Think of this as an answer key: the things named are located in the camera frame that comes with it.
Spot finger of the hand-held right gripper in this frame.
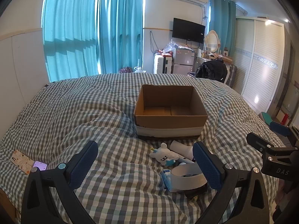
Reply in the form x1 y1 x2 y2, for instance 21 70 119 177
270 121 299 145
246 132 299 161

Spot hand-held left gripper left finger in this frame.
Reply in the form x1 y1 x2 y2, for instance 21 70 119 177
21 140 98 224

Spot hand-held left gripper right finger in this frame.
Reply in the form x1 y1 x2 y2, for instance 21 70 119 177
192 141 269 224

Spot white tape roll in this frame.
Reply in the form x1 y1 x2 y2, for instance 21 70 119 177
170 163 208 192

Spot white plastic bottle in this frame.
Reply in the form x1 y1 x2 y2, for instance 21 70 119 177
169 140 195 162

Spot blue tissue packet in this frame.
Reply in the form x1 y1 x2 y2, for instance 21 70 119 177
161 169 178 193

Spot white bear plush toy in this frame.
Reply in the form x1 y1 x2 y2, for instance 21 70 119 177
149 143 179 167

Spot brown cardboard box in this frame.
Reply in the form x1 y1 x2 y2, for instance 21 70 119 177
134 84 208 140

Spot smartphone with lit screen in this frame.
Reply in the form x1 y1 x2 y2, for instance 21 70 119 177
31 161 48 171

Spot patterned phone case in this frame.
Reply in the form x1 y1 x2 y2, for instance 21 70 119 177
10 150 34 175

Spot white wardrobe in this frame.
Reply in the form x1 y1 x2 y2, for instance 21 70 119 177
234 16 287 115

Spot striped grey suitcase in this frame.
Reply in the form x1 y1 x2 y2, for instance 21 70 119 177
225 65 238 89

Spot black jacket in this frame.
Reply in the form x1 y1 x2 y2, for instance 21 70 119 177
195 59 228 83

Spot silver fridge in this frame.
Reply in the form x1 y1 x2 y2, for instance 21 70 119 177
173 47 195 76

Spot white oval mirror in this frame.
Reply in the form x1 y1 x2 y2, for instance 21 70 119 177
205 30 221 54

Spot white suitcase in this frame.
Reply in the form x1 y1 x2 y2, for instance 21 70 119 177
153 54 173 74

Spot clear water bottle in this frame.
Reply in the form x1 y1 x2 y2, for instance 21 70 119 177
134 61 147 73

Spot narrow teal curtain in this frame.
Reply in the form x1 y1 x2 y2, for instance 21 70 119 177
209 0 236 57

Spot clear plastic bag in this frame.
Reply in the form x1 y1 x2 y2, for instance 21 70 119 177
162 40 178 53

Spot wide teal curtain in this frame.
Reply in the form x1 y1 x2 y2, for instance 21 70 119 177
41 0 144 83

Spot black wall television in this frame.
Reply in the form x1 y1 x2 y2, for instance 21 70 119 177
172 17 206 44

